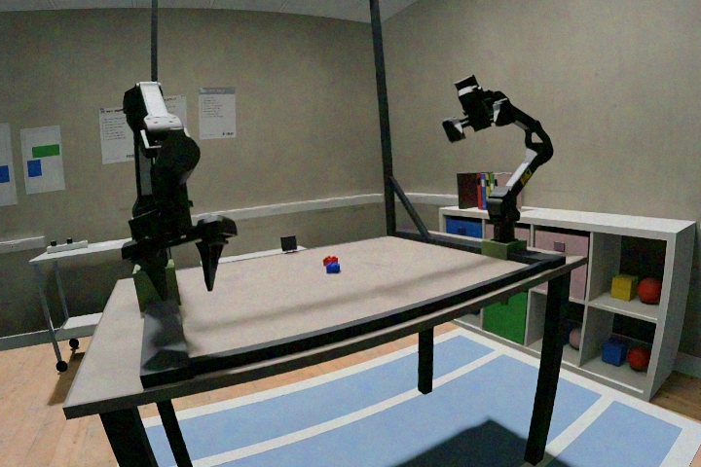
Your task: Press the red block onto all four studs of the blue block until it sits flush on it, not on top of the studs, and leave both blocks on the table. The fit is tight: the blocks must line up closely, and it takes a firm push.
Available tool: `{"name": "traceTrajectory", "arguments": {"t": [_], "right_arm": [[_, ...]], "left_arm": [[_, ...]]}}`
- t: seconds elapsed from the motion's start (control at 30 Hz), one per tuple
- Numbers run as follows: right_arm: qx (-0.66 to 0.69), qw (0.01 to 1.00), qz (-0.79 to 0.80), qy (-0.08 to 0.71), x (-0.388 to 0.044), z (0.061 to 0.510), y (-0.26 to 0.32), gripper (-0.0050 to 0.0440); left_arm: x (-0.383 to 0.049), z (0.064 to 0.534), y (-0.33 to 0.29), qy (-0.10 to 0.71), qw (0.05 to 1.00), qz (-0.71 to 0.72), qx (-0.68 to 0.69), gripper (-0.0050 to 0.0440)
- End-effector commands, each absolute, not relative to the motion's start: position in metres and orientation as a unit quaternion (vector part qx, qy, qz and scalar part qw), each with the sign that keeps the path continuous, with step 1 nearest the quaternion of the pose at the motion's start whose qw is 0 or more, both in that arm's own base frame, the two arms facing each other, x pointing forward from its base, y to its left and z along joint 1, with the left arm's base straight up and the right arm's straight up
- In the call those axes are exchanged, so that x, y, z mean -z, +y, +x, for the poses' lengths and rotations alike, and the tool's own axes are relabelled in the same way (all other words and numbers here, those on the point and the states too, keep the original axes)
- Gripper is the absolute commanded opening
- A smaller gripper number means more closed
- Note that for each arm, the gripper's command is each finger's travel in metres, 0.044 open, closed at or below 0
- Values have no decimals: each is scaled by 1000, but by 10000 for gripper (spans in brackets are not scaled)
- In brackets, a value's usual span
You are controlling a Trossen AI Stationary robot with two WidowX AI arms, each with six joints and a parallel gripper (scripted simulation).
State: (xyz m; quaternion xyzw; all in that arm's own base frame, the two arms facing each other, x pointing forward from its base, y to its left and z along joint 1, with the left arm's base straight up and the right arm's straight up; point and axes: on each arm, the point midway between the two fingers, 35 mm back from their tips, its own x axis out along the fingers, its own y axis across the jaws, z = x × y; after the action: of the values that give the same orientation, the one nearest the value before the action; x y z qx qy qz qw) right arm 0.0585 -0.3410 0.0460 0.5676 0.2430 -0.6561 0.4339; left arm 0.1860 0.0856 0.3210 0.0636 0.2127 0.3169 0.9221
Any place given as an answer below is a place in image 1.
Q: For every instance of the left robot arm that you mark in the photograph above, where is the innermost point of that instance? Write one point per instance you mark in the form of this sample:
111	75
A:
501	202

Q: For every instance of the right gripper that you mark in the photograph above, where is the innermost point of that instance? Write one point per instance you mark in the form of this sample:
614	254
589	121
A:
216	229

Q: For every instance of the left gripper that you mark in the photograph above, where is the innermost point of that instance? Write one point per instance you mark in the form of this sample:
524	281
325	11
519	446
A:
501	117

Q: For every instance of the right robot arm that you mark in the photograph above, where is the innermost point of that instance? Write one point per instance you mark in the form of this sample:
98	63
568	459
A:
176	159

